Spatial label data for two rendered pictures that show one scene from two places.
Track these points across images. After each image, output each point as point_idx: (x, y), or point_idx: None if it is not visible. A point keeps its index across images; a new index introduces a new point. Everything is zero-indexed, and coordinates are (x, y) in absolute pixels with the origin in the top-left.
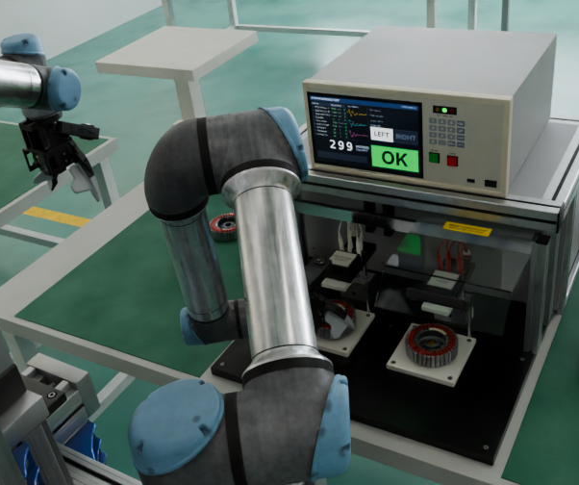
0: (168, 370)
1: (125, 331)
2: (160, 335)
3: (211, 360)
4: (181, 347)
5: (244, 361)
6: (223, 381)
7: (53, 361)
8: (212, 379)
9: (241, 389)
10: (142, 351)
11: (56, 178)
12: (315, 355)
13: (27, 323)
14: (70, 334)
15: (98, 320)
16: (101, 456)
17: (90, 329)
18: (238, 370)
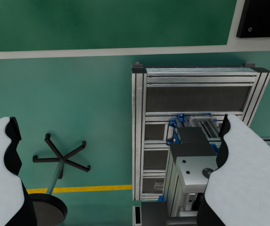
0: (196, 49)
1: (124, 21)
2: (162, 10)
3: (229, 21)
4: (193, 18)
5: None
6: (248, 39)
7: (205, 186)
8: (237, 41)
9: (267, 41)
10: (160, 39)
11: (7, 134)
12: None
13: (23, 54)
14: (77, 49)
15: (85, 19)
16: (214, 147)
17: (89, 34)
18: (267, 30)
